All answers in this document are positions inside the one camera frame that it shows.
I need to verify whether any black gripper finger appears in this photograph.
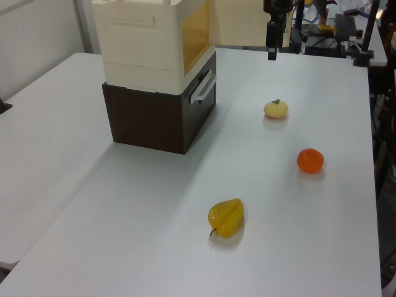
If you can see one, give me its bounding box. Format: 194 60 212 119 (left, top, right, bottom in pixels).
266 20 278 61
277 18 286 52

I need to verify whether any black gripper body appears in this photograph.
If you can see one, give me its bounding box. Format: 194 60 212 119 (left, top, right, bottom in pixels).
262 0 295 22

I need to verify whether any cream plastic cabinet box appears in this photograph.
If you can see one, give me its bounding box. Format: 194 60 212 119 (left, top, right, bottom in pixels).
91 0 217 93

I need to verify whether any black device with green hue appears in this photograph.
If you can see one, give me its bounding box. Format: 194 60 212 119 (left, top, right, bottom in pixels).
289 28 303 54

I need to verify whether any black electronics box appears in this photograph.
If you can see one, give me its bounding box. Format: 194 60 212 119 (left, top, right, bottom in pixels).
304 35 347 59

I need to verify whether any pale yellow fruit green leaf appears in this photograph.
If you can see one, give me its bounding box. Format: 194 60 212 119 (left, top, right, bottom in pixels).
263 98 290 119

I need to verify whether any black clamp base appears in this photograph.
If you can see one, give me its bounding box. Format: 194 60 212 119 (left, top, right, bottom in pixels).
353 51 374 67

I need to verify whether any black stand pole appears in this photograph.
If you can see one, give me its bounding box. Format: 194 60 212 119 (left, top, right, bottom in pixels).
361 0 381 54

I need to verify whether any orange tangerine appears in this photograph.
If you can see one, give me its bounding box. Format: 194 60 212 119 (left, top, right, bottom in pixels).
296 148 325 174

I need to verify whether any dark brown wooden drawer box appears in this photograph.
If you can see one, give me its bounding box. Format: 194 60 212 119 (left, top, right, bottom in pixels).
101 51 217 155

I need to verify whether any yellow starfruit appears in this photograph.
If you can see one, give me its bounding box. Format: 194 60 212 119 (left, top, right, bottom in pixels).
207 197 245 239

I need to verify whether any black block at table edge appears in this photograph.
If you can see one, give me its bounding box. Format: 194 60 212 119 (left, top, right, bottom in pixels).
0 97 14 116

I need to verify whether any white drawer handle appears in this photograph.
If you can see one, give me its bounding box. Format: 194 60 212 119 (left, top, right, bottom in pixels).
190 69 217 104

